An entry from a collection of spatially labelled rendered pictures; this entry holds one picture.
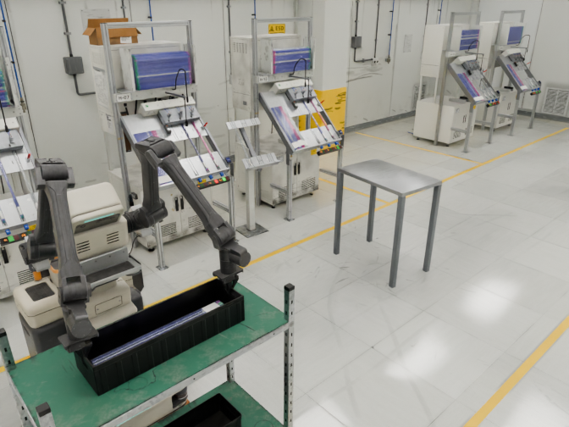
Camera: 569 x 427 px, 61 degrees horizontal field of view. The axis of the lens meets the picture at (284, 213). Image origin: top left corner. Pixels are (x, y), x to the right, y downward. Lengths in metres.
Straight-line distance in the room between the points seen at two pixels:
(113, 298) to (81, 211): 0.47
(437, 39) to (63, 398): 6.95
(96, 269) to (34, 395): 0.60
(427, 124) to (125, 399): 6.88
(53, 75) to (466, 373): 4.56
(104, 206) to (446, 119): 6.33
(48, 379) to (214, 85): 5.04
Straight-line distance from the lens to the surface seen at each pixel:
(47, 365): 1.86
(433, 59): 7.79
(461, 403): 3.06
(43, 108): 5.51
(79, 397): 1.70
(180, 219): 4.47
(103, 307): 2.27
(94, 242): 2.11
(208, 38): 6.28
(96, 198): 2.03
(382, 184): 3.68
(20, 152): 3.84
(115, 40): 4.45
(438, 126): 7.78
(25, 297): 2.54
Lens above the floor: 2.07
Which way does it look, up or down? 24 degrees down
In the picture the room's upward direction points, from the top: straight up
